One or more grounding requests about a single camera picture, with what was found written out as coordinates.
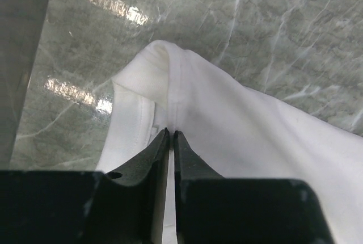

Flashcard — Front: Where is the white Coca-Cola t-shirt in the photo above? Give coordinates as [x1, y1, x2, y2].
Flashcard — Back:
[96, 40, 362, 243]

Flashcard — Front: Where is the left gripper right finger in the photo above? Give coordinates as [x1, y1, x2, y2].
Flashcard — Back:
[174, 132, 334, 243]

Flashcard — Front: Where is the clear plastic bin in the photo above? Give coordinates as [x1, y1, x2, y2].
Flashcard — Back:
[0, 0, 244, 171]

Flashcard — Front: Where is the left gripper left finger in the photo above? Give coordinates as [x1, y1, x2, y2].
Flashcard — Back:
[1, 129, 170, 243]

